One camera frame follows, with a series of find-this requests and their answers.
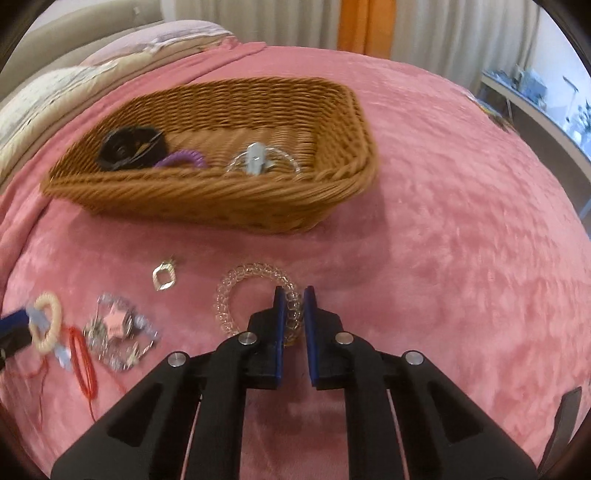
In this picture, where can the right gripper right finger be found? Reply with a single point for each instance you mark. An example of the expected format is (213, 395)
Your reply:
(405, 419)

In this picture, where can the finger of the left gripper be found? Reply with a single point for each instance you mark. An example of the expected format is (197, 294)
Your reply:
(12, 342)
(14, 320)

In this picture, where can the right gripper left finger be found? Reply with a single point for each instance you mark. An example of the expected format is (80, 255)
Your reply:
(184, 418)

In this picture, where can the gold square earring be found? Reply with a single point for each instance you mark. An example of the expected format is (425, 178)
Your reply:
(164, 275)

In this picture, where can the black wristwatch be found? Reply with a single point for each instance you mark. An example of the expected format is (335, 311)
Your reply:
(132, 148)

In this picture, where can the silver hair clip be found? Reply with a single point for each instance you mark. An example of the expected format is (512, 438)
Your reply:
(255, 159)

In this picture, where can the beige quilt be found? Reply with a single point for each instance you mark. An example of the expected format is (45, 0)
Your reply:
(25, 143)

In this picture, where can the pink bed blanket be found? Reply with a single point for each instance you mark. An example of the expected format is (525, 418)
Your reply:
(465, 248)

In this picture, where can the white floral pillow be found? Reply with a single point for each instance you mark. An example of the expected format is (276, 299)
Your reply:
(30, 101)

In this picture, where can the brown wicker basket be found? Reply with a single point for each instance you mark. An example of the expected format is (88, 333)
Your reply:
(319, 153)

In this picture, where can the beige padded headboard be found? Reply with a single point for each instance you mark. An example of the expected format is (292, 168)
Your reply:
(68, 31)

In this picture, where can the lilac pillow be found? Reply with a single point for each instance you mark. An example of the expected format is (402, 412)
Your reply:
(152, 39)

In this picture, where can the white desk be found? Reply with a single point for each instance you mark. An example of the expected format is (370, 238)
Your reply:
(514, 98)

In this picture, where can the grey curtains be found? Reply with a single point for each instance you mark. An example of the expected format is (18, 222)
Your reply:
(454, 39)

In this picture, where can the orange curtain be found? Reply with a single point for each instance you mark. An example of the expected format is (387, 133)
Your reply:
(367, 27)

